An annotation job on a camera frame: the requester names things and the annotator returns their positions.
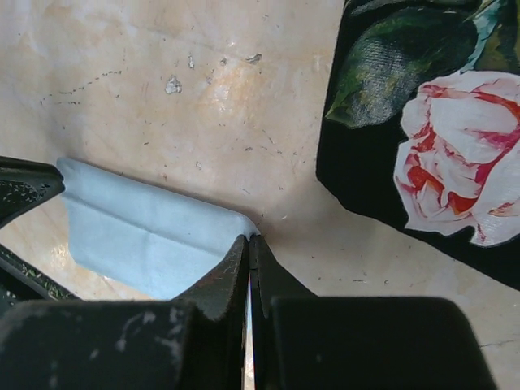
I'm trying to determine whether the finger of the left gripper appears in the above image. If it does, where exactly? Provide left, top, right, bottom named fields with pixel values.
left=0, top=156, right=65, bottom=228

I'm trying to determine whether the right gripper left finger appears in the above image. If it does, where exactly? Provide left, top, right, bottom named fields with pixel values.
left=1, top=236, right=247, bottom=389

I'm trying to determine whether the light blue cleaning cloth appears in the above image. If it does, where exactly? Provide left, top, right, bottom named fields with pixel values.
left=57, top=158, right=259, bottom=300

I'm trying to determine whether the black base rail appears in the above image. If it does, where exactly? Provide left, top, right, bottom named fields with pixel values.
left=1, top=245, right=79, bottom=314

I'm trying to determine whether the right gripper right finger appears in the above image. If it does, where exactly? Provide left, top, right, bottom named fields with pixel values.
left=249, top=236, right=496, bottom=389

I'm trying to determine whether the black floral t-shirt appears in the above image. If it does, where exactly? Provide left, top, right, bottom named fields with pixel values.
left=316, top=1, right=519, bottom=288

